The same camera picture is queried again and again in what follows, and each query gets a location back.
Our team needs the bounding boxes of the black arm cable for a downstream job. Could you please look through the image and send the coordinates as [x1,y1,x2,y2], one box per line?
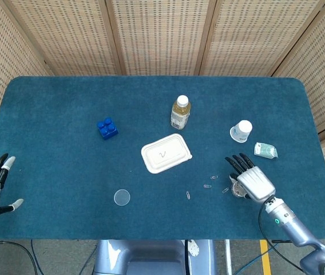
[258,200,306,273]
[0,239,39,275]

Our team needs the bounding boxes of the blue toy building block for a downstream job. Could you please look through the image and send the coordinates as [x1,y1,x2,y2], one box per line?
[96,117,120,141]

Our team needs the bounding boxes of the blue floor cable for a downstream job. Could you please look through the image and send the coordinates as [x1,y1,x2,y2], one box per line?
[233,249,268,275]

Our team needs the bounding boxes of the silver blue robot torso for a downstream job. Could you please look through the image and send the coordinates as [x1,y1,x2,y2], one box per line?
[93,239,217,275]

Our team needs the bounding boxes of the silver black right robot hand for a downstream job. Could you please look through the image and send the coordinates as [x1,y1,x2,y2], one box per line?
[224,153,276,203]

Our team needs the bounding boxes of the clear round plastic lid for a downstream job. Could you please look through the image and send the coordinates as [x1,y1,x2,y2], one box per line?
[113,188,131,207]

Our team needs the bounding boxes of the yellow tea bottle white cap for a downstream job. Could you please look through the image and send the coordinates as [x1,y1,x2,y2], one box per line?
[170,95,192,130]

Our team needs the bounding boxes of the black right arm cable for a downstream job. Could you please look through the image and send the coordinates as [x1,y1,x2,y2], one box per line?
[258,200,306,273]

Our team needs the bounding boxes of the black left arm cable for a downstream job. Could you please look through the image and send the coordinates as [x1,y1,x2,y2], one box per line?
[0,239,39,275]

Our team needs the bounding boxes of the white paper cup blue print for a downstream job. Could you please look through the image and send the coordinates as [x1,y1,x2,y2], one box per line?
[229,120,253,143]

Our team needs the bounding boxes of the green white tissue pack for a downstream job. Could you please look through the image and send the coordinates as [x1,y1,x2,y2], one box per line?
[253,142,279,159]

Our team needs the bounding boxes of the woven wooden folding screen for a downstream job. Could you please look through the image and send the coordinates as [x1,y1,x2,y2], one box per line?
[0,0,325,192]

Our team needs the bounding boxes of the beige food container lid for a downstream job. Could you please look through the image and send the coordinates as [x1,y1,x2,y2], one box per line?
[141,133,193,174]

